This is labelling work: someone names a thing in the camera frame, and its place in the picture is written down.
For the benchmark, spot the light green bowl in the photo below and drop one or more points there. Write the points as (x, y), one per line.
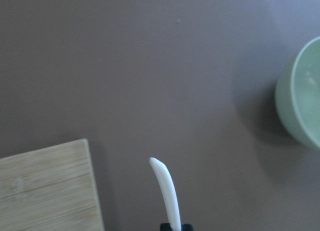
(297, 95)

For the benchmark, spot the white ceramic spoon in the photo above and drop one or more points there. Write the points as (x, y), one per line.
(168, 191)

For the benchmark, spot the wooden cutting board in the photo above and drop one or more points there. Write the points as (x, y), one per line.
(50, 189)

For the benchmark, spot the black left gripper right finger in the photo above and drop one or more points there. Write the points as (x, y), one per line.
(186, 227)

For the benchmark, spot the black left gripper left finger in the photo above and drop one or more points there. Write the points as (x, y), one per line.
(165, 227)

